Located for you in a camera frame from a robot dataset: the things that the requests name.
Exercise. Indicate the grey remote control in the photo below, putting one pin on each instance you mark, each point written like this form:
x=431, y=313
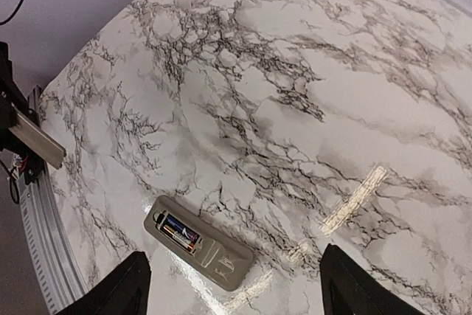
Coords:
x=218, y=257

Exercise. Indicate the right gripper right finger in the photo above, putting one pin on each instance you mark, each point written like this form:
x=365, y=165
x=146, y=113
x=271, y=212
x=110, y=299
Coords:
x=348, y=289

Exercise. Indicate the purple battery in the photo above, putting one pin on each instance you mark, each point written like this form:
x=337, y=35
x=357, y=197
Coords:
x=177, y=226

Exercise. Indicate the grey battery cover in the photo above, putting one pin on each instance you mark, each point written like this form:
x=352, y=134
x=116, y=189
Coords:
x=38, y=141

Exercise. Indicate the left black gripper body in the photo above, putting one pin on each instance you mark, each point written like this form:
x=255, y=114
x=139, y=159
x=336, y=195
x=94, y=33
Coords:
x=11, y=100

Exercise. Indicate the gold black battery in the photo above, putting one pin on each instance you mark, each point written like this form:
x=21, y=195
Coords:
x=178, y=239

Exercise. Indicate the front aluminium rail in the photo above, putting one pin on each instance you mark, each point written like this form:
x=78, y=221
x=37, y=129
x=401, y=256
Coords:
x=56, y=269

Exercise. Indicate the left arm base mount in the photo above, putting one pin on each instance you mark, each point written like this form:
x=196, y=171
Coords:
x=21, y=173

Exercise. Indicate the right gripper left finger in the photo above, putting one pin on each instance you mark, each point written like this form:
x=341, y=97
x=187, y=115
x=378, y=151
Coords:
x=125, y=290

